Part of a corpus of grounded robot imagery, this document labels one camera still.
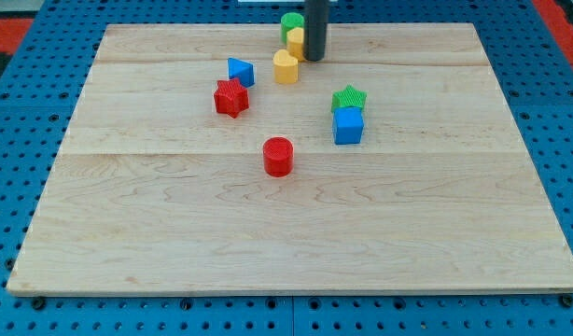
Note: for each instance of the red star block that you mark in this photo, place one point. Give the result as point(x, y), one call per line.
point(231, 97)

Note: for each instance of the green star block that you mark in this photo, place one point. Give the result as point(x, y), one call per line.
point(348, 97)

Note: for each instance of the yellow heart block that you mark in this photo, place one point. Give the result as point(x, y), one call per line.
point(285, 67)

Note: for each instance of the blue triangle block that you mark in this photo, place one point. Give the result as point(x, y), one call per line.
point(242, 70)

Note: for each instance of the red cylinder block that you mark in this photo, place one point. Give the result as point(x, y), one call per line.
point(278, 156)

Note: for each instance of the blue cube block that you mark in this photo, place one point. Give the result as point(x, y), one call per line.
point(347, 125)

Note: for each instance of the yellow pentagon block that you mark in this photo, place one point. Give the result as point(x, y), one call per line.
point(295, 42)

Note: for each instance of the wooden board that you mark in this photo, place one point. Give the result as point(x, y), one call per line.
point(153, 193)

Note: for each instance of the green cylinder block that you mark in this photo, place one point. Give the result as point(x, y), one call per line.
point(288, 22)

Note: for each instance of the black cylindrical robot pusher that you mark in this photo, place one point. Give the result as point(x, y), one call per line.
point(316, 14)

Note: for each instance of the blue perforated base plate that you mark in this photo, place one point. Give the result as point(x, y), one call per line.
point(39, 89)

